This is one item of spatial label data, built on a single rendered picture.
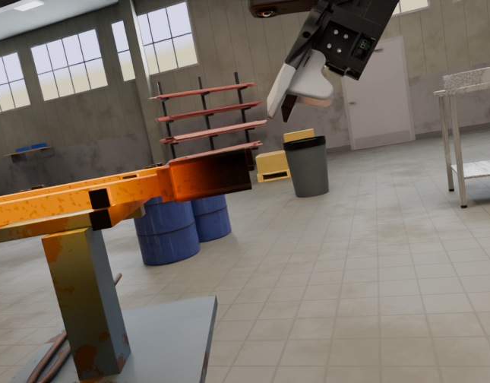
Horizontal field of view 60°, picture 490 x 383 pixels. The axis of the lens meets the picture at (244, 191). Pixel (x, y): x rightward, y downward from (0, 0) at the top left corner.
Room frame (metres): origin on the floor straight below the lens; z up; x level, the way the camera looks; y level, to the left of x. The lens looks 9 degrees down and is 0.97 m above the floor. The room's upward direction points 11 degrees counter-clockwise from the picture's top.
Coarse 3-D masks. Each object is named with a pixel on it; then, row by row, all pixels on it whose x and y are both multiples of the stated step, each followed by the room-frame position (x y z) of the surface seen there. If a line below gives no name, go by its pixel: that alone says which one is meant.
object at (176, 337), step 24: (144, 312) 0.76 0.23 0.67; (168, 312) 0.74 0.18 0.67; (192, 312) 0.72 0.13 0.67; (216, 312) 0.74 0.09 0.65; (144, 336) 0.66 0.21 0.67; (168, 336) 0.64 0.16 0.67; (192, 336) 0.63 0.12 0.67; (72, 360) 0.62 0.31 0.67; (144, 360) 0.58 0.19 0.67; (168, 360) 0.57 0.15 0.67; (192, 360) 0.55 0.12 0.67
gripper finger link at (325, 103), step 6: (324, 66) 0.55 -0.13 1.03; (324, 72) 0.55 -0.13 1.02; (288, 96) 0.58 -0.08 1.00; (294, 96) 0.57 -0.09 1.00; (288, 102) 0.58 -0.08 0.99; (294, 102) 0.58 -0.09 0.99; (300, 102) 0.58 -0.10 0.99; (306, 102) 0.58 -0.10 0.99; (312, 102) 0.58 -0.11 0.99; (318, 102) 0.57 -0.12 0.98; (324, 102) 0.57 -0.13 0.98; (330, 102) 0.57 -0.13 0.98; (282, 108) 0.59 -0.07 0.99; (288, 108) 0.58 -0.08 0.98; (288, 114) 0.59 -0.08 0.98
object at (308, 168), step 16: (288, 144) 5.02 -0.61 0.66; (304, 144) 4.91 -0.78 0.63; (320, 144) 4.95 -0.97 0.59; (288, 160) 5.11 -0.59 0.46; (304, 160) 4.93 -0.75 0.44; (320, 160) 4.96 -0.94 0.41; (304, 176) 4.96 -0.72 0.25; (320, 176) 4.96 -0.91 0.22; (304, 192) 5.00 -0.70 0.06; (320, 192) 4.97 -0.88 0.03
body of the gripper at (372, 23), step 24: (336, 0) 0.49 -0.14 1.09; (360, 0) 0.49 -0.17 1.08; (384, 0) 0.48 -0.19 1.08; (336, 24) 0.48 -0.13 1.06; (360, 24) 0.47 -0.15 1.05; (384, 24) 0.48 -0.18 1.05; (312, 48) 0.49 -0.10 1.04; (336, 48) 0.49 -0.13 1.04; (360, 48) 0.49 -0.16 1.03; (336, 72) 0.53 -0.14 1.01; (360, 72) 0.47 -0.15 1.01
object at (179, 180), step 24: (168, 168) 0.44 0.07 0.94; (192, 168) 0.45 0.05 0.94; (216, 168) 0.45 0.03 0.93; (240, 168) 0.45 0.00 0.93; (72, 192) 0.45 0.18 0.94; (120, 192) 0.45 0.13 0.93; (144, 192) 0.44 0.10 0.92; (168, 192) 0.43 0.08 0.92; (192, 192) 0.45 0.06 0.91; (216, 192) 0.44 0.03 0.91; (0, 216) 0.45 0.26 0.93; (24, 216) 0.45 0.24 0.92; (48, 216) 0.45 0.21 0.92
